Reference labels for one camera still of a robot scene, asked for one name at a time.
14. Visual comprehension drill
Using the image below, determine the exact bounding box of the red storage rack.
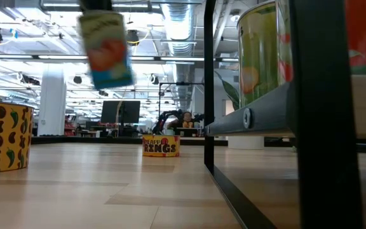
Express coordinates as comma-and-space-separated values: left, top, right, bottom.
64, 114, 76, 137

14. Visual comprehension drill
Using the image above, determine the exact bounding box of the blue and white food can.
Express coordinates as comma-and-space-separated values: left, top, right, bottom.
77, 10, 135, 91

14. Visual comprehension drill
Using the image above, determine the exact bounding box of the green fruit can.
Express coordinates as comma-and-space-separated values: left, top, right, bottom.
236, 0, 279, 109

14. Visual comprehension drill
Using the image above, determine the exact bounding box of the snake plant in white pot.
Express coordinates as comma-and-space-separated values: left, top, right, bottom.
214, 70, 265, 151

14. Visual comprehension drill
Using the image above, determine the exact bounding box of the black computer monitor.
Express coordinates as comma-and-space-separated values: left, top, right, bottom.
100, 100, 141, 125

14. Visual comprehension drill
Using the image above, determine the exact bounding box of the black framed wooden shelf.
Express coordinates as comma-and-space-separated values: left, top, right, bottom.
203, 0, 366, 229

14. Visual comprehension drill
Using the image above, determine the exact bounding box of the person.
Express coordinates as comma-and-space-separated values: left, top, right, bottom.
179, 111, 194, 128

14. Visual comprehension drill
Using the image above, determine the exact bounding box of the white pillar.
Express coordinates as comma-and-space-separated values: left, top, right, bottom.
37, 73, 67, 137

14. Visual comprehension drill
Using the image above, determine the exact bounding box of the long ceiling light strip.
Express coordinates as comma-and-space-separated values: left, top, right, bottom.
0, 53, 240, 63

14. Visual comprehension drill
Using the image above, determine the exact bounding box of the yellow bean and pepper can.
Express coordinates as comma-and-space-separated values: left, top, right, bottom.
0, 100, 34, 175

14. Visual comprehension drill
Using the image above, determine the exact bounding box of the silver air duct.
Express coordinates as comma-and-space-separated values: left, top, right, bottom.
161, 0, 203, 112

